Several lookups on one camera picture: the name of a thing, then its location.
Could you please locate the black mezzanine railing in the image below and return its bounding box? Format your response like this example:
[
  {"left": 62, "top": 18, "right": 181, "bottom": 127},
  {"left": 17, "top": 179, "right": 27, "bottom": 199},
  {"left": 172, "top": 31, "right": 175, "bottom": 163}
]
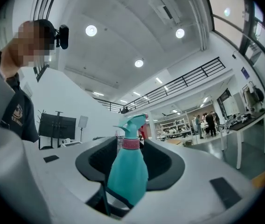
[{"left": 97, "top": 57, "right": 228, "bottom": 113}]

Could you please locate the teal pink bottle cap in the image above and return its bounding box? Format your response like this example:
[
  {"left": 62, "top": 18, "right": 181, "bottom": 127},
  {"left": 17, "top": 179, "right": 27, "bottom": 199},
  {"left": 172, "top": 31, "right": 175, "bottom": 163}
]
[{"left": 112, "top": 112, "right": 150, "bottom": 150}]

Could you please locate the white light panel on stand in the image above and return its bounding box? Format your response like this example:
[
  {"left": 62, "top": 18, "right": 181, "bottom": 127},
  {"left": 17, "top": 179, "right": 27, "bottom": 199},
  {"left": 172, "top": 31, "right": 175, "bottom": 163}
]
[{"left": 78, "top": 115, "right": 89, "bottom": 142}]

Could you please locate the white ceiling air conditioner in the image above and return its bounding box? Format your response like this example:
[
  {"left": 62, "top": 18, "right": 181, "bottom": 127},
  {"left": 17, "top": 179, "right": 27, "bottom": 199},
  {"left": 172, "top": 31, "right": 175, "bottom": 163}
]
[{"left": 148, "top": 0, "right": 182, "bottom": 24}]

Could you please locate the teal bottle body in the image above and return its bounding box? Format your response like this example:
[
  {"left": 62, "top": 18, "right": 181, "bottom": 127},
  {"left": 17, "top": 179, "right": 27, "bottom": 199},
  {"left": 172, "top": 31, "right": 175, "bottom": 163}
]
[{"left": 107, "top": 147, "right": 149, "bottom": 207}]

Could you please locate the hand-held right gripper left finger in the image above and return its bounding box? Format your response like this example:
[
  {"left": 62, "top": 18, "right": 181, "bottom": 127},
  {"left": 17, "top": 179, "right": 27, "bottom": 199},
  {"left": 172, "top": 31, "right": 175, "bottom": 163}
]
[{"left": 22, "top": 136, "right": 119, "bottom": 222}]

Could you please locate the white framed black table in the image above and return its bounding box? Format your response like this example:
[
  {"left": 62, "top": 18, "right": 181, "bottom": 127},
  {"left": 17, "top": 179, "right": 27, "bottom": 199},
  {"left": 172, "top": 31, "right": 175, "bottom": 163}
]
[{"left": 221, "top": 111, "right": 265, "bottom": 170}]

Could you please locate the white shelving unit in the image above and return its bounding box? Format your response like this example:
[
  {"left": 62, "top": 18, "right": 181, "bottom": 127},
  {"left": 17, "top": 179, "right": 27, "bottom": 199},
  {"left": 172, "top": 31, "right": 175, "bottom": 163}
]
[{"left": 154, "top": 112, "right": 193, "bottom": 140}]

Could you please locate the black head camera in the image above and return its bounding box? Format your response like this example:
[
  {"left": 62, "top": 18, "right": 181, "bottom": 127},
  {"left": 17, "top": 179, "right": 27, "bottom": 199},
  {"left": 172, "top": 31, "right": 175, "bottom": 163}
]
[{"left": 54, "top": 24, "right": 70, "bottom": 50}]

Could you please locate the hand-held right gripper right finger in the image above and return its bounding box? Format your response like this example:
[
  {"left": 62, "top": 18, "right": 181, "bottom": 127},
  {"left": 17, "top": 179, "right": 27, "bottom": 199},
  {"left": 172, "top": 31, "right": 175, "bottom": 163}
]
[{"left": 122, "top": 138, "right": 253, "bottom": 224}]

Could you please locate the person's head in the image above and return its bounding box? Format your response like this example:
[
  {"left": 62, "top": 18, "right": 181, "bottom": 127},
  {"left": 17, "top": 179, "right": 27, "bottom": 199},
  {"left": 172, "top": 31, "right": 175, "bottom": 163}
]
[{"left": 0, "top": 19, "right": 56, "bottom": 80}]

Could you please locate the coat rack with clothes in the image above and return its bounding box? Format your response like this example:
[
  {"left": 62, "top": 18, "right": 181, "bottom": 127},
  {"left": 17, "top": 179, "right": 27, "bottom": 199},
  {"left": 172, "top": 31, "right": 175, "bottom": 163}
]
[{"left": 241, "top": 80, "right": 265, "bottom": 113}]

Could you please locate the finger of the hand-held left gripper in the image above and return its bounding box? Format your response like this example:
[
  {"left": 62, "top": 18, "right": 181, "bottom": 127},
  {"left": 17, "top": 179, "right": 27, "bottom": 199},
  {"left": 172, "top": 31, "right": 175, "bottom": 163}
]
[{"left": 101, "top": 182, "right": 135, "bottom": 219}]

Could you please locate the person's black shirt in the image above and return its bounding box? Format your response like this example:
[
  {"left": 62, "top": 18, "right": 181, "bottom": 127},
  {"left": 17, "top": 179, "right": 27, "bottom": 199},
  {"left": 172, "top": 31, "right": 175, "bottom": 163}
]
[{"left": 0, "top": 72, "right": 40, "bottom": 144}]

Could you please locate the rectangular wooden table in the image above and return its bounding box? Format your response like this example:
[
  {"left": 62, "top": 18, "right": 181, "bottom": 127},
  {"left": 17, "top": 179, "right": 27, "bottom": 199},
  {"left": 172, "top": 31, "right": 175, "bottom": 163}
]
[{"left": 251, "top": 171, "right": 265, "bottom": 189}]

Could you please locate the black monitor on stand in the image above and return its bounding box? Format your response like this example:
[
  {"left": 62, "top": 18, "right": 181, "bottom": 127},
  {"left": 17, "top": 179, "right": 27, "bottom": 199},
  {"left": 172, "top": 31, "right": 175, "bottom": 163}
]
[{"left": 39, "top": 111, "right": 77, "bottom": 149}]

